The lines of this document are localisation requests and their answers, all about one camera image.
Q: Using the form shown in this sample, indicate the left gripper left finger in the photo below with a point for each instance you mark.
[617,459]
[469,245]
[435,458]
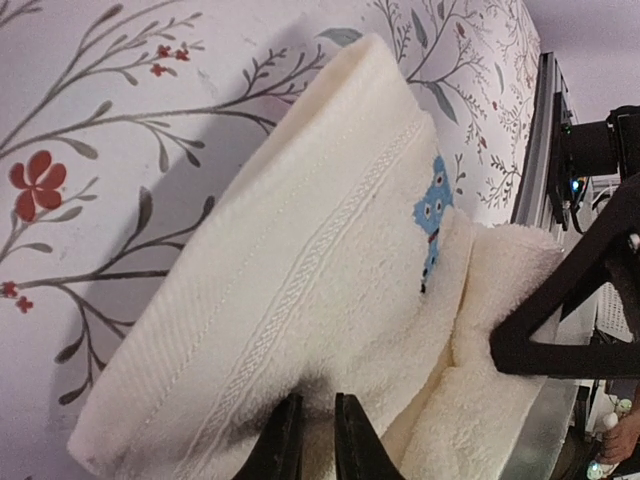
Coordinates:
[277,454]

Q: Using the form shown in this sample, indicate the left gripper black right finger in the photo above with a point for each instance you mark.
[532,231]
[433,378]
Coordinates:
[359,453]

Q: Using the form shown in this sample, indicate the cream towel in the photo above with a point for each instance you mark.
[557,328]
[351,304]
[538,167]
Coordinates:
[335,261]

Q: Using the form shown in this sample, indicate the floral tablecloth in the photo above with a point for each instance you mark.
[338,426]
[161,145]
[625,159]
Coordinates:
[122,122]

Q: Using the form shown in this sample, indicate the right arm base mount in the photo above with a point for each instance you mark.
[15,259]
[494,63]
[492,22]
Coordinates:
[581,151]

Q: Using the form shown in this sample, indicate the front aluminium rail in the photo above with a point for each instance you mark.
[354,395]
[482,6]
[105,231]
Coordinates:
[542,436]

